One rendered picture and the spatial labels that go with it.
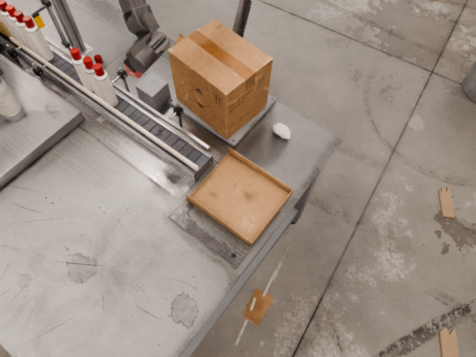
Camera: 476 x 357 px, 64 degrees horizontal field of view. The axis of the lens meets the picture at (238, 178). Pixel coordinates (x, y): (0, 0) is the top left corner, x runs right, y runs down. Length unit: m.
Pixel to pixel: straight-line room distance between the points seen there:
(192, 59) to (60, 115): 0.60
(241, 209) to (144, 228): 0.36
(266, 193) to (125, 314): 0.64
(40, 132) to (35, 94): 0.20
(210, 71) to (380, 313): 1.56
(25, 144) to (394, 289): 1.94
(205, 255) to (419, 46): 2.64
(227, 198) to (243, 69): 0.47
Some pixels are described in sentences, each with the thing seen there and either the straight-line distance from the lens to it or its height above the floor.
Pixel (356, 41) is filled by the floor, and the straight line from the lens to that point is 3.34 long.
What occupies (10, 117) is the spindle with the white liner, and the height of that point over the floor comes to 0.90.
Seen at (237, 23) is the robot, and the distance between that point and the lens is 2.31.
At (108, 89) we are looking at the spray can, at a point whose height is 0.98.
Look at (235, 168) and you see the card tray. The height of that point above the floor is 0.83.
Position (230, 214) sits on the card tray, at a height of 0.83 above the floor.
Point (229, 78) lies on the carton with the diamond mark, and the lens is 1.36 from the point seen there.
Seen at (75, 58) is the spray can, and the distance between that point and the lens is 1.61.
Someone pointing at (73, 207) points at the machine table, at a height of 0.83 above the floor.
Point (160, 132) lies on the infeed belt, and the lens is 1.54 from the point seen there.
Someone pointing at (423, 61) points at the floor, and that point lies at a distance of 3.38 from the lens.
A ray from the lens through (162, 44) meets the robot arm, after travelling 1.19.
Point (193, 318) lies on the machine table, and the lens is 1.30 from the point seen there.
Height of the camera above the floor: 2.11
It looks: 62 degrees down
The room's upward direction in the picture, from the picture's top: 3 degrees clockwise
